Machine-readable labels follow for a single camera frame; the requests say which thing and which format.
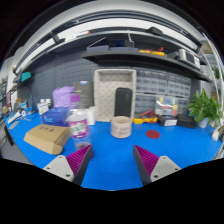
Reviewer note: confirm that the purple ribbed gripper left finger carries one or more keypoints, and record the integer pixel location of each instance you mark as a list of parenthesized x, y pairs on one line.
[(72, 167)]

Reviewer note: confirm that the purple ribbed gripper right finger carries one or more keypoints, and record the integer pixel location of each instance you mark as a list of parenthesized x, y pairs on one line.
[(151, 167)]

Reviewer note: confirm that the clear plastic water bottle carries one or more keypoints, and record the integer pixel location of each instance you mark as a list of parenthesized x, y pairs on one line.
[(77, 122)]

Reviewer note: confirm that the red round coaster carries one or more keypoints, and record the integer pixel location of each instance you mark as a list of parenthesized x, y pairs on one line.
[(152, 134)]

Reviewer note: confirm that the blue table mat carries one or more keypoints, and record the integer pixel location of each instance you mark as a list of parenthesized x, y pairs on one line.
[(113, 166)]

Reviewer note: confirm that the brown cardboard box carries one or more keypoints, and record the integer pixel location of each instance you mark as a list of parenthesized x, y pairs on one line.
[(48, 138)]

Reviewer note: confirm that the small black box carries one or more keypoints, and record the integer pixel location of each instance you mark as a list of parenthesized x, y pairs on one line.
[(167, 121)]

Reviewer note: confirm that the yellow red hand tool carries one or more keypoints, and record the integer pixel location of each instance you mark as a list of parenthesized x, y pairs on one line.
[(146, 117)]

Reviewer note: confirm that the beige ribbed cup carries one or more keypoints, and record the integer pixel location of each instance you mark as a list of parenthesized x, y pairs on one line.
[(121, 127)]

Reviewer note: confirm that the blue tissue box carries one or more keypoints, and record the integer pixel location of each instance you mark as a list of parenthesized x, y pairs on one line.
[(55, 116)]

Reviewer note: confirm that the black flat box right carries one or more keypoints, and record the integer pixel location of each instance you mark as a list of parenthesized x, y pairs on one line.
[(185, 121)]

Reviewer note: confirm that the clear box with coloured items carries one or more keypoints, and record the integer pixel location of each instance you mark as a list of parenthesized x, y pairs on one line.
[(166, 106)]

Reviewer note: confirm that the black rectangular case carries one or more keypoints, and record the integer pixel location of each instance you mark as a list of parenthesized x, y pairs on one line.
[(123, 101)]

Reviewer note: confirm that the green potted plant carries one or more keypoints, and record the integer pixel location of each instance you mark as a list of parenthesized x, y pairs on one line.
[(205, 110)]

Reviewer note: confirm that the grey drawer cabinet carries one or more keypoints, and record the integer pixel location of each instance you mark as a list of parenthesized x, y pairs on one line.
[(152, 83)]

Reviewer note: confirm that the beige pegboard tray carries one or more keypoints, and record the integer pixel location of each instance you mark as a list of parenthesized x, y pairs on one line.
[(106, 82)]

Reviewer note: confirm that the black upper shelf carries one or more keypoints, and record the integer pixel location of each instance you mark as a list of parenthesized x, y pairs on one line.
[(146, 60)]

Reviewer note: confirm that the grey instrument on shelf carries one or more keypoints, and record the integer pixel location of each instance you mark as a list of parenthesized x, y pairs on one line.
[(189, 58)]

